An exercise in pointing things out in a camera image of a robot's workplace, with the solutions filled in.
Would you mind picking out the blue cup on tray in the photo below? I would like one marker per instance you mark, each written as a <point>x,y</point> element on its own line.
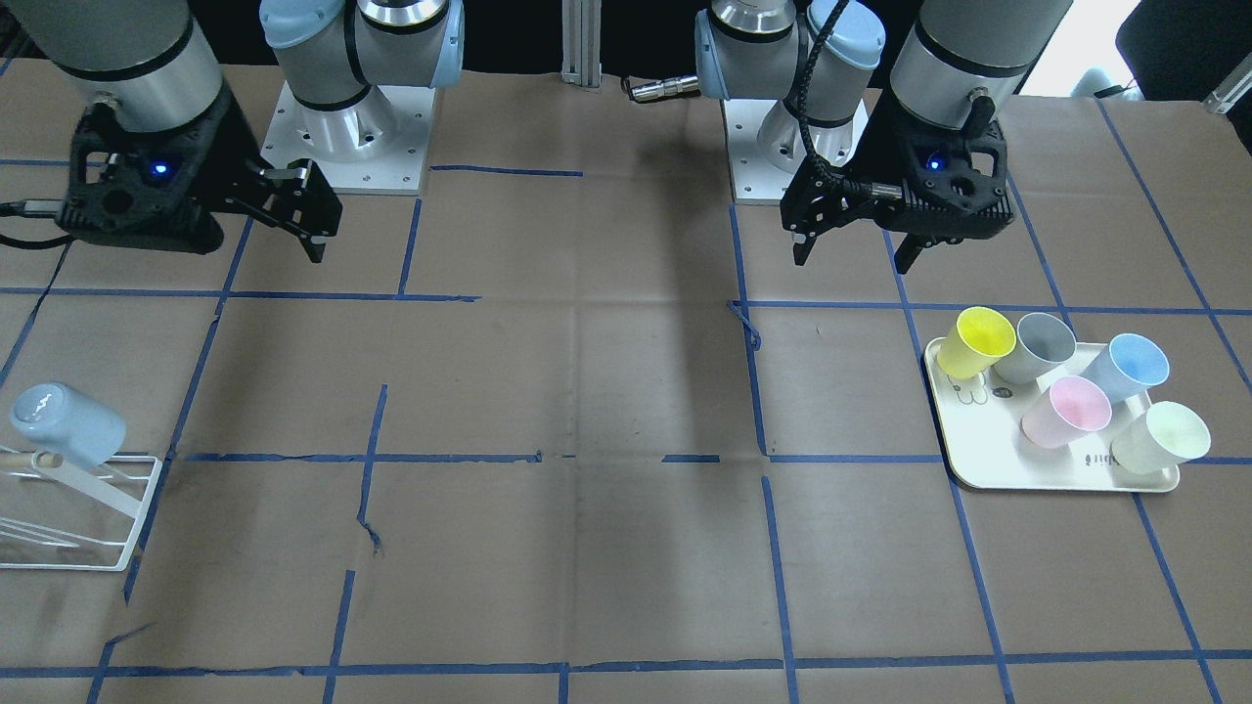
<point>1127,367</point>

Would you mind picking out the cream plastic tray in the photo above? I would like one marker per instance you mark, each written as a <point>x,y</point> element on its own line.
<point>979,421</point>

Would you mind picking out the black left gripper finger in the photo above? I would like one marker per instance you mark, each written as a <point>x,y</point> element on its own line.
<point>909,250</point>
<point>818,198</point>

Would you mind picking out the wooden rack rod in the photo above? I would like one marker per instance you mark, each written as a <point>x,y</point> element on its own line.
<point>32,460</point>

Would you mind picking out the pink cup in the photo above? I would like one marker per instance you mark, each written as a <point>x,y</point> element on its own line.
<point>1071,408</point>

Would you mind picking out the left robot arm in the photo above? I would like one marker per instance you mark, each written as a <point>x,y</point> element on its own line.
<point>819,60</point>

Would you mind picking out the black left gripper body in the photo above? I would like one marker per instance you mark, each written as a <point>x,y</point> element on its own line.
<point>885,147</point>

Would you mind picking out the aluminium frame post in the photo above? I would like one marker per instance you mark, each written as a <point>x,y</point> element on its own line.
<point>580,32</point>

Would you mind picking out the white wire cup rack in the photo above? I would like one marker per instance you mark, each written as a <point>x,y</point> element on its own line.
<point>69,518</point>

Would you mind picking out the grey cup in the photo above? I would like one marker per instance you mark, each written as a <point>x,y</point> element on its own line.
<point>1043,342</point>

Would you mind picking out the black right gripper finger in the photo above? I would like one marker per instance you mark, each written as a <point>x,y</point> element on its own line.
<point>299,200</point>

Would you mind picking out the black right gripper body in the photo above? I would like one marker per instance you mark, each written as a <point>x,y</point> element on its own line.
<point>221,149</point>

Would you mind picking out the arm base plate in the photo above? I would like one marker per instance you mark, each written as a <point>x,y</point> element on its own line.
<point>765,148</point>
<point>391,156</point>

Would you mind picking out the light blue cup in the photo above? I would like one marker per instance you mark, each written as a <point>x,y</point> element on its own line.
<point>61,419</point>

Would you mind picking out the yellow cup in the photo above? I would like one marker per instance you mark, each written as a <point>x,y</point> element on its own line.
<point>979,338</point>

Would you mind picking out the pale green cup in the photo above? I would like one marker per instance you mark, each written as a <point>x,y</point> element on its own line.
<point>1166,434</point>

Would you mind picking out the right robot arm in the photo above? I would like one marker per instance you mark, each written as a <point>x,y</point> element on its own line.
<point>151,62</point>

